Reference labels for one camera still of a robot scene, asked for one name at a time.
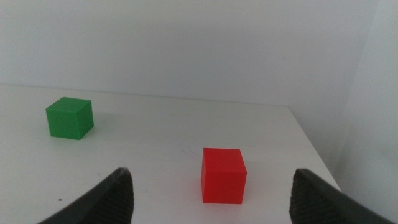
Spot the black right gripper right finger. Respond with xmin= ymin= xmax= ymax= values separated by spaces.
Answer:
xmin=289 ymin=168 xmax=397 ymax=224

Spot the red cube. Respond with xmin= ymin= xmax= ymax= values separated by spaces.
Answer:
xmin=200 ymin=147 xmax=248 ymax=205

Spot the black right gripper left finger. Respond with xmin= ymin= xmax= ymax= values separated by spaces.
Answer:
xmin=37 ymin=167 xmax=135 ymax=224

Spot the green cube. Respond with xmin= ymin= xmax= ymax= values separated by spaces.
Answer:
xmin=45 ymin=96 xmax=95 ymax=141

